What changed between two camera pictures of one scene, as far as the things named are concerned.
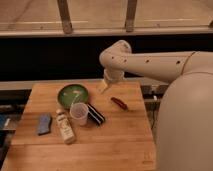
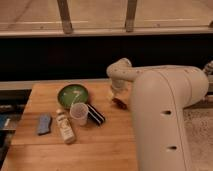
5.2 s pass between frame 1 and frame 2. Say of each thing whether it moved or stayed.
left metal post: stayed
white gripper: moved
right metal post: stayed
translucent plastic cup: stayed
